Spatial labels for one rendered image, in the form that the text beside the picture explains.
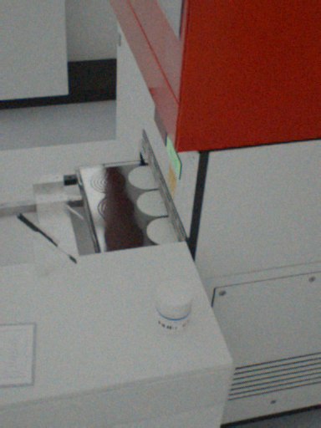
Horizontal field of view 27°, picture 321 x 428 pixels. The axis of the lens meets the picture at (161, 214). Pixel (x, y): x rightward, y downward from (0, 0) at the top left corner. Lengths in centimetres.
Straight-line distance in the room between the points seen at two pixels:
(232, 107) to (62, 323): 56
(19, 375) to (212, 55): 70
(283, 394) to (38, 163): 108
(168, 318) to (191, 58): 50
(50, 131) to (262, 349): 194
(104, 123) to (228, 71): 234
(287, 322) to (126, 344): 70
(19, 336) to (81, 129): 230
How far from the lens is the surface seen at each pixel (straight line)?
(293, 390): 227
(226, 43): 127
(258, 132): 141
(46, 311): 141
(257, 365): 207
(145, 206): 173
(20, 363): 133
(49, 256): 163
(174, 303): 130
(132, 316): 139
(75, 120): 362
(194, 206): 148
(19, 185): 192
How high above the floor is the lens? 205
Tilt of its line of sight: 42 degrees down
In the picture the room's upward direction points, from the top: 5 degrees clockwise
